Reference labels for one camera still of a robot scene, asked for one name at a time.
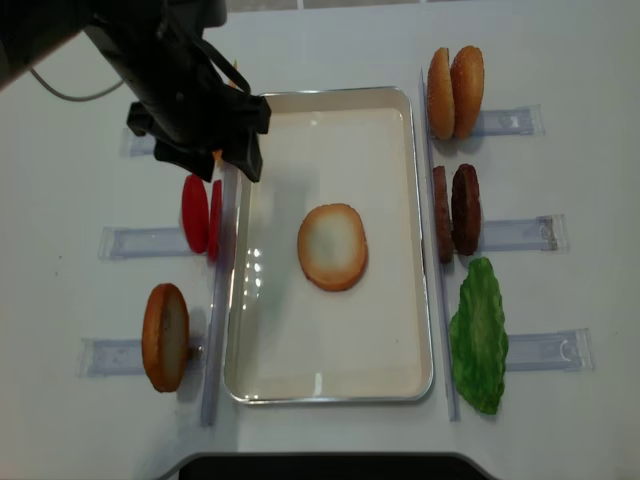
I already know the sesame bun top right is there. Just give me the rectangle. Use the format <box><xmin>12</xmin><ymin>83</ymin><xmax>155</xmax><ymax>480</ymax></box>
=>
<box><xmin>450</xmin><ymin>45</ymin><xmax>485</xmax><ymax>139</ymax></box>

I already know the bun bottom slice standing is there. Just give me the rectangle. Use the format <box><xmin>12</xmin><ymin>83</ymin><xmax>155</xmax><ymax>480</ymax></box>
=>
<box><xmin>141</xmin><ymin>283</ymin><xmax>189</xmax><ymax>393</ymax></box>

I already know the red tomato slice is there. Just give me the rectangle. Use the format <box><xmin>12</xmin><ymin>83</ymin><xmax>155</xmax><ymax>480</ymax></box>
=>
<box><xmin>207</xmin><ymin>180</ymin><xmax>223</xmax><ymax>264</ymax></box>
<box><xmin>181</xmin><ymin>174</ymin><xmax>209</xmax><ymax>254</ymax></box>

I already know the orange cheese slice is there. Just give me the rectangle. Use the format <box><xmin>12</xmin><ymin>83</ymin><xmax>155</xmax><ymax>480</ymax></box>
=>
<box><xmin>212</xmin><ymin>150</ymin><xmax>224</xmax><ymax>169</ymax></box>

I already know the red tomato slice right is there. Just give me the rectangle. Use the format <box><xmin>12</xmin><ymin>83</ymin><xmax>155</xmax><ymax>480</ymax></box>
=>
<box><xmin>207</xmin><ymin>180</ymin><xmax>223</xmax><ymax>264</ymax></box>

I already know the clear acrylic rack right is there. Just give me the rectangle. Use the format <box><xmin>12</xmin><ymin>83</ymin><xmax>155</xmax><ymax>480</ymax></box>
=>
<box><xmin>419</xmin><ymin>73</ymin><xmax>594</xmax><ymax>422</ymax></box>

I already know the green lettuce leaf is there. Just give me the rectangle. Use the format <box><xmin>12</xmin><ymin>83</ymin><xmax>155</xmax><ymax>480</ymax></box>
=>
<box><xmin>449</xmin><ymin>257</ymin><xmax>509</xmax><ymax>415</ymax></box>

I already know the clear acrylic rack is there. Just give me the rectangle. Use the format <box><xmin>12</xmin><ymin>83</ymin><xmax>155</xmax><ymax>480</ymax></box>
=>
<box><xmin>79</xmin><ymin>127</ymin><xmax>239</xmax><ymax>428</ymax></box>
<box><xmin>419</xmin><ymin>73</ymin><xmax>594</xmax><ymax>422</ymax></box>

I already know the grey cable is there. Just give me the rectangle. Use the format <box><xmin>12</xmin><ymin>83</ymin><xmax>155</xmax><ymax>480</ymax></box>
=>
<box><xmin>28</xmin><ymin>67</ymin><xmax>124</xmax><ymax>103</ymax></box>

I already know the white rectangular metal tray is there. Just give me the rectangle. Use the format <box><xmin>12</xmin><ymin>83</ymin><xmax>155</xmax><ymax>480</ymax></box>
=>
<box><xmin>223</xmin><ymin>87</ymin><xmax>433</xmax><ymax>405</ymax></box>

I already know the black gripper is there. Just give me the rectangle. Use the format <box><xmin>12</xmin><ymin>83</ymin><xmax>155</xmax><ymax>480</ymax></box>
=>
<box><xmin>125</xmin><ymin>59</ymin><xmax>271</xmax><ymax>182</ymax></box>

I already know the bun slice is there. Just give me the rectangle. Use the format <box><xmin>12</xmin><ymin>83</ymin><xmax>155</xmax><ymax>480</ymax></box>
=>
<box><xmin>141</xmin><ymin>283</ymin><xmax>189</xmax><ymax>393</ymax></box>
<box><xmin>297</xmin><ymin>203</ymin><xmax>368</xmax><ymax>292</ymax></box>

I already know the brown meat patty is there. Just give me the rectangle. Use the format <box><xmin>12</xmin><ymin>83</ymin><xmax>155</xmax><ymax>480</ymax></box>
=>
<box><xmin>451</xmin><ymin>164</ymin><xmax>481</xmax><ymax>256</ymax></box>
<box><xmin>432</xmin><ymin>166</ymin><xmax>454</xmax><ymax>264</ymax></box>

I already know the brown meat patty right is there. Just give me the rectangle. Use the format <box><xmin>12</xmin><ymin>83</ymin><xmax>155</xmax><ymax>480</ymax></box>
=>
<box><xmin>451</xmin><ymin>164</ymin><xmax>481</xmax><ymax>256</ymax></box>

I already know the sesame bun top left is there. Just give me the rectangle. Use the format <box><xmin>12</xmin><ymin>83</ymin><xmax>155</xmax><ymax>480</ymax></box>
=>
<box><xmin>427</xmin><ymin>47</ymin><xmax>455</xmax><ymax>140</ymax></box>

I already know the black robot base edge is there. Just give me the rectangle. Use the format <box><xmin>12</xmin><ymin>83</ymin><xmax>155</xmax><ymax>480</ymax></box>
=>
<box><xmin>137</xmin><ymin>452</ymin><xmax>495</xmax><ymax>479</ymax></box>

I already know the brown meat patty left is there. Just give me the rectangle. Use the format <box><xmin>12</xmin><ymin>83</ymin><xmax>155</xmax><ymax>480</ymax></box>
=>
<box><xmin>432</xmin><ymin>166</ymin><xmax>454</xmax><ymax>264</ymax></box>

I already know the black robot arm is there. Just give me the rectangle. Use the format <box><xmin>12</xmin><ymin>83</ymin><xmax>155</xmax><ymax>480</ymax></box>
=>
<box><xmin>1</xmin><ymin>1</ymin><xmax>271</xmax><ymax>182</ymax></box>

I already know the clear acrylic rack left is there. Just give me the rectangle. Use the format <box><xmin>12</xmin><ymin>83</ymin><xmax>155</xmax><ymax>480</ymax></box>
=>
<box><xmin>79</xmin><ymin>127</ymin><xmax>239</xmax><ymax>428</ymax></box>

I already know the sesame bun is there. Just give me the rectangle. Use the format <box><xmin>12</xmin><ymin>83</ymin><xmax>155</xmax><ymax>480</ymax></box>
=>
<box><xmin>450</xmin><ymin>45</ymin><xmax>485</xmax><ymax>139</ymax></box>
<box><xmin>427</xmin><ymin>47</ymin><xmax>455</xmax><ymax>140</ymax></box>

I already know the red tomato slice left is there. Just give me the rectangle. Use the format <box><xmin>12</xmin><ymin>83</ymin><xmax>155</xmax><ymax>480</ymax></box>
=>
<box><xmin>181</xmin><ymin>174</ymin><xmax>209</xmax><ymax>254</ymax></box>

